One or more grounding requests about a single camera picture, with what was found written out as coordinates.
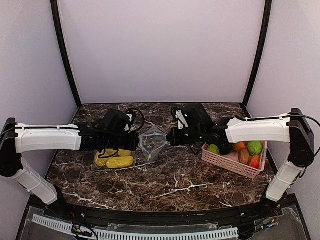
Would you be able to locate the yellow toy lemon front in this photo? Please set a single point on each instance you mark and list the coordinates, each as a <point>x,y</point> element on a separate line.
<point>100,158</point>

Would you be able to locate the green toy vegetable left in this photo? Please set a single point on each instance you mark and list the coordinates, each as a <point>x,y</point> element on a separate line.
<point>213,149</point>

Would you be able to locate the yellow toy lemon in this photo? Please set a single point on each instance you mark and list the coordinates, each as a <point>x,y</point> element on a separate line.
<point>124,153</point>
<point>110,152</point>
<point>100,158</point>

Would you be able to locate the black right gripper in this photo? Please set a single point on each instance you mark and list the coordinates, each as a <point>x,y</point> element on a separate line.
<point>171,137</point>

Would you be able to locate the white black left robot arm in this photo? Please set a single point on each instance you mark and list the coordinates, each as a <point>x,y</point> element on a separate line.
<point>113,131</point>

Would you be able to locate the black right frame post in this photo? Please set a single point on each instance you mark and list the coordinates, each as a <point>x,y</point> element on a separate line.
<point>259,52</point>

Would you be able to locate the black left frame post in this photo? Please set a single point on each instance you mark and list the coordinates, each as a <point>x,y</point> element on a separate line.
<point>64,53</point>

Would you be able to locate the green toy vegetable right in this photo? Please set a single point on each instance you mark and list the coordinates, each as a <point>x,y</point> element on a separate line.
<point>254,148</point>

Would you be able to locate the orange toy carrot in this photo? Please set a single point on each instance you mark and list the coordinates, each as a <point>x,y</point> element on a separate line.
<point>237,147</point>

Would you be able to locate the green toy vegetable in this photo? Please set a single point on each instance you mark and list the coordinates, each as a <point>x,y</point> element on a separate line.
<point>213,149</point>
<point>254,148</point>

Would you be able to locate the white slotted cable duct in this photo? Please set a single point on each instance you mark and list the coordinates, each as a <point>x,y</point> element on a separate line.
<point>129,232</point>

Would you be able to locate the yellow toy lemon back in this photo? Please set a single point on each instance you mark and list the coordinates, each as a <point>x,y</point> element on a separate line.
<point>124,153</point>

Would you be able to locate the large clear zip bag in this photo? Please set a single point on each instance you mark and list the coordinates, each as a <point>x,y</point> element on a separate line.
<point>133,155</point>

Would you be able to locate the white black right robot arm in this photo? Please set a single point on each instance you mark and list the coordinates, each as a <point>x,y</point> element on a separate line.
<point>194,125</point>

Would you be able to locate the brown toy potato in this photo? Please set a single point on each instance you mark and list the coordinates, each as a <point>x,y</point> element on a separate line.
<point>244,156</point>

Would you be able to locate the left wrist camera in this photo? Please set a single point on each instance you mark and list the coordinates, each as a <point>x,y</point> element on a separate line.
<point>131,114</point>

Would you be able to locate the purple toy eggplant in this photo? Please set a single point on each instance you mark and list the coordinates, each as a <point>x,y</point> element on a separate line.
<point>225,149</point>

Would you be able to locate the pink plastic basket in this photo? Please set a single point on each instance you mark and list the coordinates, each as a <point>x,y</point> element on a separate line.
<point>231,162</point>

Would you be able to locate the orange red toy pepper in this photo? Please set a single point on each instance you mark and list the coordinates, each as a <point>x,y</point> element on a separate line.
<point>255,162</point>

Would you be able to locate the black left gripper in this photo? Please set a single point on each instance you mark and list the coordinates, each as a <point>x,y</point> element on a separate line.
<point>135,141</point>

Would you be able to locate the black frame post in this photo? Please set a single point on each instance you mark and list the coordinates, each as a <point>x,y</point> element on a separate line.
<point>64,53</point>
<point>259,52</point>

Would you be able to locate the black front rail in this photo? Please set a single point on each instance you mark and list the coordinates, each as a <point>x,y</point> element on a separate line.
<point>237,216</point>

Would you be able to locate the small clear zip bag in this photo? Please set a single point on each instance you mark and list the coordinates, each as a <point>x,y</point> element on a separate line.
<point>152,142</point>

